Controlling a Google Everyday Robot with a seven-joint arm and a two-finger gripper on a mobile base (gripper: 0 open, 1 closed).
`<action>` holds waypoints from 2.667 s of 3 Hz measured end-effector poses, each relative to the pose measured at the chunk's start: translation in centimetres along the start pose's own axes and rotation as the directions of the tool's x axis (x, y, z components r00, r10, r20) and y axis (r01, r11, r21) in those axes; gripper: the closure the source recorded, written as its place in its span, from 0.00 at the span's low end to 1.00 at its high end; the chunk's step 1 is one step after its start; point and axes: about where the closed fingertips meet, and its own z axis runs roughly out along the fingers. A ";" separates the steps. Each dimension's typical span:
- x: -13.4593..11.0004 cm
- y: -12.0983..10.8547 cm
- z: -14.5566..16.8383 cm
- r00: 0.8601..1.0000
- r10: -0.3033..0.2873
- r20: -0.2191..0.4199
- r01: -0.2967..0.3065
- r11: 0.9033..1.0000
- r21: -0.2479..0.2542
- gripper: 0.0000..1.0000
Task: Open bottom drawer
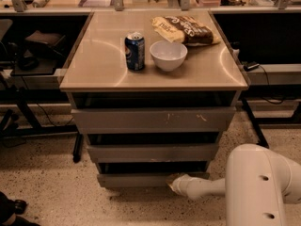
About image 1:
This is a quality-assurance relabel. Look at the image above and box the blue soda can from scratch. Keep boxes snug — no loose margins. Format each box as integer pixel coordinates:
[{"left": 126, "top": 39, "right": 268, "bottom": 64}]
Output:
[{"left": 124, "top": 32, "right": 145, "bottom": 71}]

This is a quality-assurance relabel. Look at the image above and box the black desk leg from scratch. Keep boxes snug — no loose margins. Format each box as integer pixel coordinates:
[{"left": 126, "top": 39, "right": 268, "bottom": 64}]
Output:
[
  {"left": 242, "top": 98, "right": 269, "bottom": 148},
  {"left": 72, "top": 134, "right": 83, "bottom": 163}
]

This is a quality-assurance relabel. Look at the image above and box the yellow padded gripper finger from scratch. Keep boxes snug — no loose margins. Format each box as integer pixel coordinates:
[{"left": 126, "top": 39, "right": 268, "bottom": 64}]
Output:
[{"left": 166, "top": 173, "right": 184, "bottom": 189}]

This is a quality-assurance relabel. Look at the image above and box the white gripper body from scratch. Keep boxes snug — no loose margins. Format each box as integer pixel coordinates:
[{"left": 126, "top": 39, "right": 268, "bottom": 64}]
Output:
[{"left": 171, "top": 174, "right": 226, "bottom": 200}]

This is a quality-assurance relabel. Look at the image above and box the black power adapter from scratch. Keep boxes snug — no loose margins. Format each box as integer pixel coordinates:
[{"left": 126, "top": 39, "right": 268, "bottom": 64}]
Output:
[{"left": 244, "top": 61, "right": 260, "bottom": 72}]

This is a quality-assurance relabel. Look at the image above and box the black desk leg left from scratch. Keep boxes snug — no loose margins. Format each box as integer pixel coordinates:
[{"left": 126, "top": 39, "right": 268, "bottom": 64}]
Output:
[{"left": 72, "top": 134, "right": 83, "bottom": 163}]

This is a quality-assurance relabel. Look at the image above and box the grey middle drawer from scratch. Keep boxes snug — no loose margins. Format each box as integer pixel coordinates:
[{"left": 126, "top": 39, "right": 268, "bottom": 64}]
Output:
[{"left": 87, "top": 143, "right": 218, "bottom": 163}]

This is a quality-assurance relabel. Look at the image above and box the grey drawer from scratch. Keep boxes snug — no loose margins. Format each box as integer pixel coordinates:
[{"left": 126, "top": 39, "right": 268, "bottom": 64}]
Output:
[
  {"left": 96, "top": 171, "right": 211, "bottom": 189},
  {"left": 87, "top": 143, "right": 218, "bottom": 163},
  {"left": 71, "top": 107, "right": 236, "bottom": 134}
]

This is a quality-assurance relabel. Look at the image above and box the white bowl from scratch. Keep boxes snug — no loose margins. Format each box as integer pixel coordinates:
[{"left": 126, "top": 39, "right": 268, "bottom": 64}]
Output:
[{"left": 150, "top": 40, "right": 188, "bottom": 72}]

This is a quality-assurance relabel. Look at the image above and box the dark box under desk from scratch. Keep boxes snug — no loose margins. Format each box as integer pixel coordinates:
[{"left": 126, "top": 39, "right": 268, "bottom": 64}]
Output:
[{"left": 24, "top": 30, "right": 66, "bottom": 58}]

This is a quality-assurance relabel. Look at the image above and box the grey top drawer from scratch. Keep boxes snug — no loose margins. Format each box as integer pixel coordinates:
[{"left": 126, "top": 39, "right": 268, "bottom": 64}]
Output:
[{"left": 71, "top": 107, "right": 236, "bottom": 134}]

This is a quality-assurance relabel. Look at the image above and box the grey drawer cabinet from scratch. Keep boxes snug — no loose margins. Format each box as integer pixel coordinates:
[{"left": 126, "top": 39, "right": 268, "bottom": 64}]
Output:
[{"left": 60, "top": 10, "right": 248, "bottom": 177}]

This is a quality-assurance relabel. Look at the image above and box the brown chip bag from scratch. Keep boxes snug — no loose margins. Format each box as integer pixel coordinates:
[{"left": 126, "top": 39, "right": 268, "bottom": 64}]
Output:
[{"left": 151, "top": 16, "right": 220, "bottom": 46}]

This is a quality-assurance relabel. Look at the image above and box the grey bottom drawer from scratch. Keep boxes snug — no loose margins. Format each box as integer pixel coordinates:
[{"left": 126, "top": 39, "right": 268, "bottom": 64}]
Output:
[{"left": 96, "top": 171, "right": 211, "bottom": 189}]

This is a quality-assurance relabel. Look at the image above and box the black desk leg right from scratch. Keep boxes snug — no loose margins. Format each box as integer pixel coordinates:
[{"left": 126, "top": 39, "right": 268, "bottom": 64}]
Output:
[{"left": 242, "top": 98, "right": 269, "bottom": 148}]

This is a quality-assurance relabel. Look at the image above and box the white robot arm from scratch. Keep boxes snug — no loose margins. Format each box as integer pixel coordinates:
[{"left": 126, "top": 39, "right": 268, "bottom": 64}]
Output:
[{"left": 166, "top": 144, "right": 301, "bottom": 226}]

